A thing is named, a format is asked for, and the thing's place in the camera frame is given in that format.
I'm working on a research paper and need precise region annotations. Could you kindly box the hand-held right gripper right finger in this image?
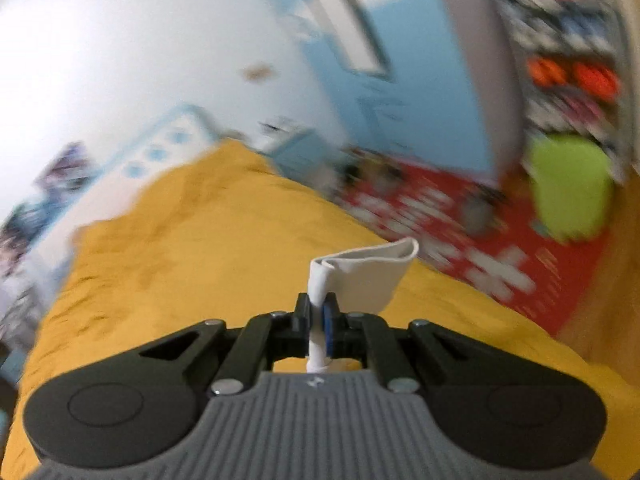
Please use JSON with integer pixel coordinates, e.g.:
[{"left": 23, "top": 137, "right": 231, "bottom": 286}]
[{"left": 322, "top": 295, "right": 501, "bottom": 395}]

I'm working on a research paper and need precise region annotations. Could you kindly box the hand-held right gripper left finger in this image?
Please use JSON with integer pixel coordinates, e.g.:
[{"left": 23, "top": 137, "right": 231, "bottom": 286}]
[{"left": 137, "top": 294, "right": 315, "bottom": 397}]

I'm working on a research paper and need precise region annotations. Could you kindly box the white printed t-shirt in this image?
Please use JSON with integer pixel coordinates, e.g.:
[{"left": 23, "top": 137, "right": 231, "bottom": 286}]
[{"left": 306, "top": 238, "right": 420, "bottom": 374}]

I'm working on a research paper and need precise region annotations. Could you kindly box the yellow quilted blanket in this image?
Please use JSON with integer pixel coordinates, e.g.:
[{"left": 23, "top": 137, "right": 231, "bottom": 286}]
[{"left": 0, "top": 140, "right": 640, "bottom": 480}]

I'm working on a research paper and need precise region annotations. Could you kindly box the red patterned floor mat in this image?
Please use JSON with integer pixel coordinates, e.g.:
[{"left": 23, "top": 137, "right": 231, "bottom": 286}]
[{"left": 337, "top": 146, "right": 612, "bottom": 337}]

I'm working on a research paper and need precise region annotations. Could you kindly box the white blue-trimmed headboard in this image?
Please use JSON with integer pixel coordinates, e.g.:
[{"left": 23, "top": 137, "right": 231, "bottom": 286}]
[{"left": 97, "top": 102, "right": 223, "bottom": 206}]

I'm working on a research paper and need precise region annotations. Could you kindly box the blue wardrobe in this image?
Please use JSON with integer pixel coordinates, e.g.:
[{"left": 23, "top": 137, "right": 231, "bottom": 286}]
[{"left": 280, "top": 0, "right": 501, "bottom": 176}]

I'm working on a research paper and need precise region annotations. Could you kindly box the lime green bag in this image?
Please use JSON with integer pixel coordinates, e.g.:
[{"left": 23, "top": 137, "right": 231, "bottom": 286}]
[{"left": 529, "top": 131, "right": 617, "bottom": 244}]

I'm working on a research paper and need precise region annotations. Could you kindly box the wardrobe mirror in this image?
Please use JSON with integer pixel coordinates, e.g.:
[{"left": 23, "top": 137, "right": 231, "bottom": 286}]
[{"left": 290, "top": 0, "right": 392, "bottom": 79}]

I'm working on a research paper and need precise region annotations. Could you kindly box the toy storage shelf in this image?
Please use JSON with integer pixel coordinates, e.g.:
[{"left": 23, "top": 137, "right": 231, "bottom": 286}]
[{"left": 494, "top": 0, "right": 632, "bottom": 182}]

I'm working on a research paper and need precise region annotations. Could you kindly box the wall poster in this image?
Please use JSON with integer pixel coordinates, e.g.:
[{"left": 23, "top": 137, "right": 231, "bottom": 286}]
[
  {"left": 34, "top": 141, "right": 97, "bottom": 192},
  {"left": 0, "top": 199, "right": 47, "bottom": 278}
]

